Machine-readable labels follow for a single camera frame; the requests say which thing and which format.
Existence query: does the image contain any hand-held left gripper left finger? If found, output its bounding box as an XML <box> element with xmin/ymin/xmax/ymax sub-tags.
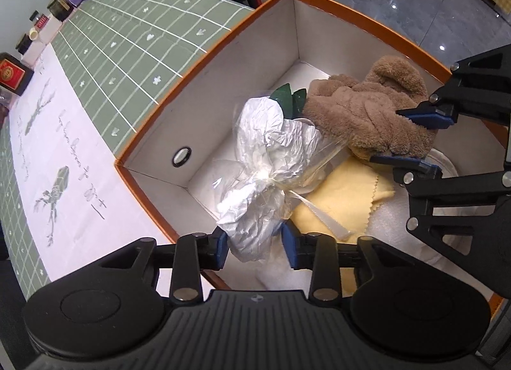
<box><xmin>94</xmin><ymin>229</ymin><xmax>231</xmax><ymax>303</ymax></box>

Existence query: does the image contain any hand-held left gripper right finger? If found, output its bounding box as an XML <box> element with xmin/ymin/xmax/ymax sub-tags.
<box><xmin>280</xmin><ymin>219</ymin><xmax>410</xmax><ymax>302</ymax></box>

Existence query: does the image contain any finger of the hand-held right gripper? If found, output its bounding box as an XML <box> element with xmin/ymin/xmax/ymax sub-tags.
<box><xmin>396</xmin><ymin>44</ymin><xmax>511</xmax><ymax>132</ymax></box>
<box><xmin>369</xmin><ymin>154</ymin><xmax>511</xmax><ymax>299</ymax></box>

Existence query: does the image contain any white gauze cloth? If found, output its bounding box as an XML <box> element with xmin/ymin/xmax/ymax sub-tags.
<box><xmin>255</xmin><ymin>246</ymin><xmax>316</xmax><ymax>291</ymax></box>

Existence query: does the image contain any brown plush towel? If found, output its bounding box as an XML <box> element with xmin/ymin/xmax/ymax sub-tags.
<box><xmin>302</xmin><ymin>55</ymin><xmax>440</xmax><ymax>161</ymax></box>

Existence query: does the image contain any white flower bouquet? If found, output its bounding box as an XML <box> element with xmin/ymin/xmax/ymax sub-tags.
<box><xmin>216</xmin><ymin>83</ymin><xmax>354</xmax><ymax>264</ymax></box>

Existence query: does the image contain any orange cardboard box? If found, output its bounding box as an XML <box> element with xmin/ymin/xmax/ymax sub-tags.
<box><xmin>114</xmin><ymin>0</ymin><xmax>506</xmax><ymax>315</ymax></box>

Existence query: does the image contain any white printed table runner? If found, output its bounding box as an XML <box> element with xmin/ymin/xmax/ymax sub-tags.
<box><xmin>8</xmin><ymin>40</ymin><xmax>212</xmax><ymax>291</ymax></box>

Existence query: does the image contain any green checked tablecloth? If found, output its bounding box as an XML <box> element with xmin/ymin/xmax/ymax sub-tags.
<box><xmin>0</xmin><ymin>0</ymin><xmax>256</xmax><ymax>299</ymax></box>

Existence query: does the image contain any clear water bottle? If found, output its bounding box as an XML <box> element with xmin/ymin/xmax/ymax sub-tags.
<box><xmin>0</xmin><ymin>88</ymin><xmax>17</xmax><ymax>115</ymax></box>

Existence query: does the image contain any red and black box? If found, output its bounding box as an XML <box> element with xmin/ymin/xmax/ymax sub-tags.
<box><xmin>0</xmin><ymin>54</ymin><xmax>34</xmax><ymax>96</ymax></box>

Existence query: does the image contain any white box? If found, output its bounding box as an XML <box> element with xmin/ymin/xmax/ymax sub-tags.
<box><xmin>22</xmin><ymin>14</ymin><xmax>65</xmax><ymax>65</ymax></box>

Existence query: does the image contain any large dark jar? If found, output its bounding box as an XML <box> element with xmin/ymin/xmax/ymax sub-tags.
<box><xmin>47</xmin><ymin>0</ymin><xmax>74</xmax><ymax>21</ymax></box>

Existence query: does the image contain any small red label bottle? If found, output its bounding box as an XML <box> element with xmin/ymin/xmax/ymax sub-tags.
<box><xmin>29</xmin><ymin>11</ymin><xmax>50</xmax><ymax>31</ymax></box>

